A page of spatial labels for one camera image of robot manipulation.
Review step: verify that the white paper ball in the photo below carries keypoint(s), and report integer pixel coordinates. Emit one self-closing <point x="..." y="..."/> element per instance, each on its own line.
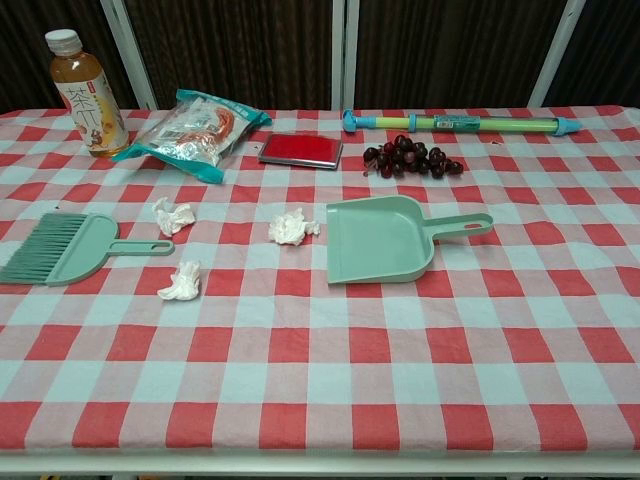
<point x="172" y="217"/>
<point x="182" y="285"/>
<point x="290" y="230"/>

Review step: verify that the green hand brush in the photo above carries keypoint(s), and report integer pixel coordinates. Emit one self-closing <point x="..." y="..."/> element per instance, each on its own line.
<point x="75" y="250"/>

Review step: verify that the tea bottle with white cap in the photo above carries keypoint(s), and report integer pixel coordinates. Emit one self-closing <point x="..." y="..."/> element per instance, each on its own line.
<point x="85" y="100"/>

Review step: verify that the red white checkered tablecloth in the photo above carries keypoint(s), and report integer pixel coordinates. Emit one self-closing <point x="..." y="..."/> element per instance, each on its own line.
<point x="320" y="350"/>

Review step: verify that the green blue water squirter tube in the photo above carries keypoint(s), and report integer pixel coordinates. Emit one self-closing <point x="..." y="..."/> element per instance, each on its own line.
<point x="450" y="122"/>

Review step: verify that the red flat metal case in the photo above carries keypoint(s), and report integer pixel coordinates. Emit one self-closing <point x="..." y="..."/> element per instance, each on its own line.
<point x="300" y="149"/>

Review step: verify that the green plastic dustpan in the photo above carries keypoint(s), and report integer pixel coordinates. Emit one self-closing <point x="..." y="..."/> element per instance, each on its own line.
<point x="375" y="240"/>

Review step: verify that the white metal partition post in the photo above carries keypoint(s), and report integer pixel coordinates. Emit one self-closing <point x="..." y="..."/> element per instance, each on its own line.
<point x="345" y="50"/>
<point x="129" y="50"/>
<point x="555" y="50"/>

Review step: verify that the teal clear snack bag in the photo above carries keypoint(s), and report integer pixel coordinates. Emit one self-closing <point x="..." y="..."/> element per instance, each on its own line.
<point x="195" y="135"/>

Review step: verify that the dark red grape bunch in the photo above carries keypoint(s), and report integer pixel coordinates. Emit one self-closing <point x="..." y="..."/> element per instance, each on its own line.
<point x="405" y="157"/>

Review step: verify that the dark brown ribbed partition panel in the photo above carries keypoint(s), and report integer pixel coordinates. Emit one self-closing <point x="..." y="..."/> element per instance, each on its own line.
<point x="20" y="60"/>
<point x="450" y="50"/>
<point x="610" y="50"/>
<point x="225" y="50"/>

